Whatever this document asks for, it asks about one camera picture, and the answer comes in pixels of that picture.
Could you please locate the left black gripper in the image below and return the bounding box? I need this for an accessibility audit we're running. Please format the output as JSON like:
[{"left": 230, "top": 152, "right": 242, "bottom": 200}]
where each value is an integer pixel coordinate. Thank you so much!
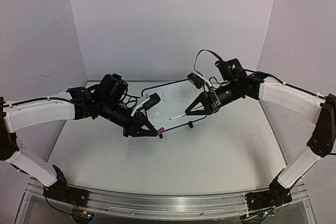
[{"left": 100, "top": 97, "right": 158, "bottom": 137}]

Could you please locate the magenta marker cap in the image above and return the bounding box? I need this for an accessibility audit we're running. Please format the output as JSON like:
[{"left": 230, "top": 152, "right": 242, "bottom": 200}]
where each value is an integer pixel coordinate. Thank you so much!
[{"left": 157, "top": 127, "right": 164, "bottom": 135}]

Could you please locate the white marker pen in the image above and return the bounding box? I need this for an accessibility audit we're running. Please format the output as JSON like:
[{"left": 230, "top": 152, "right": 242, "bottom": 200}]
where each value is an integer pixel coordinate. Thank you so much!
[{"left": 169, "top": 113, "right": 186, "bottom": 121}]

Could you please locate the blue framed small whiteboard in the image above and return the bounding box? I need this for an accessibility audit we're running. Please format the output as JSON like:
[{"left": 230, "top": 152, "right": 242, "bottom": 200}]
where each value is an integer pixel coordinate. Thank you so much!
[{"left": 141, "top": 79, "right": 206, "bottom": 131}]

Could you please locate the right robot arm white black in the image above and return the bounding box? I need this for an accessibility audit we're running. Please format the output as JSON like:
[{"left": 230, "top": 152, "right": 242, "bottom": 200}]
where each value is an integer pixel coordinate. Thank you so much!
[{"left": 184, "top": 59, "right": 335, "bottom": 210}]

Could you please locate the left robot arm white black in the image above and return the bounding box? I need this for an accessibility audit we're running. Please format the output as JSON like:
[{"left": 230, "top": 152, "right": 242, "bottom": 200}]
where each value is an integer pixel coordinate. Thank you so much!
[{"left": 1, "top": 73, "right": 164, "bottom": 208}]

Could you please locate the black wire whiteboard stand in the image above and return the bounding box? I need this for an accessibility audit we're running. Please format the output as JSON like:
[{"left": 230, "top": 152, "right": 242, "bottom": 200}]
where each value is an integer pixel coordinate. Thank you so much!
[{"left": 158, "top": 121, "right": 194, "bottom": 139}]

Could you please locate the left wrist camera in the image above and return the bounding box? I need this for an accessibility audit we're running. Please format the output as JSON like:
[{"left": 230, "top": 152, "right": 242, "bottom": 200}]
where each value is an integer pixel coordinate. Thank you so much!
[{"left": 131, "top": 93, "right": 161, "bottom": 116}]

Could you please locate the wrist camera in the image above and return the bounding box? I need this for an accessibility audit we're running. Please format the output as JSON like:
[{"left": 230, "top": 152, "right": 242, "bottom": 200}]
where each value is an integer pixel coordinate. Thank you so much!
[
  {"left": 131, "top": 93, "right": 161, "bottom": 116},
  {"left": 187, "top": 73, "right": 214, "bottom": 93}
]

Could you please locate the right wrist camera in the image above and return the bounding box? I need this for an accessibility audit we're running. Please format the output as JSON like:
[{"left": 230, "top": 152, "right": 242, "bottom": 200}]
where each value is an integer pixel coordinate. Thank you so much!
[{"left": 187, "top": 73, "right": 214, "bottom": 93}]

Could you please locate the left camera black cable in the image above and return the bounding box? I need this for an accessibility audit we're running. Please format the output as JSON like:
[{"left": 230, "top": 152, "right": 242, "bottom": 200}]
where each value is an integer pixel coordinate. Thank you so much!
[{"left": 119, "top": 94, "right": 139, "bottom": 109}]

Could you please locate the camera black cable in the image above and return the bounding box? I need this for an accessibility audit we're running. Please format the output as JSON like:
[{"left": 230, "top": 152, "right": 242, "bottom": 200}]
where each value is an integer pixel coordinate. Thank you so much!
[
  {"left": 194, "top": 49, "right": 226, "bottom": 75},
  {"left": 119, "top": 94, "right": 139, "bottom": 109}
]

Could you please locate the right camera black cable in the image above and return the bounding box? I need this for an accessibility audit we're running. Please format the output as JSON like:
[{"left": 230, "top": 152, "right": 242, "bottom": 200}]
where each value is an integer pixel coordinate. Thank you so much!
[{"left": 194, "top": 49, "right": 226, "bottom": 75}]

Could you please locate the aluminium front rail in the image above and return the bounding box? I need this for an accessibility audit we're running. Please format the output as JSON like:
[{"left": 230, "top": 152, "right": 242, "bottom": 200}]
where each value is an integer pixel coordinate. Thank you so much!
[{"left": 14, "top": 178, "right": 316, "bottom": 223}]

